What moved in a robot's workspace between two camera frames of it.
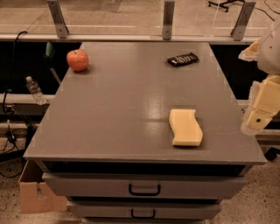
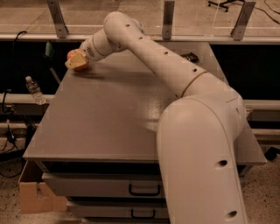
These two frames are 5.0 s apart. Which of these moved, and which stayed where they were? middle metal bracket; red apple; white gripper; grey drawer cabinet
Moved: white gripper
Stayed: middle metal bracket; grey drawer cabinet; red apple
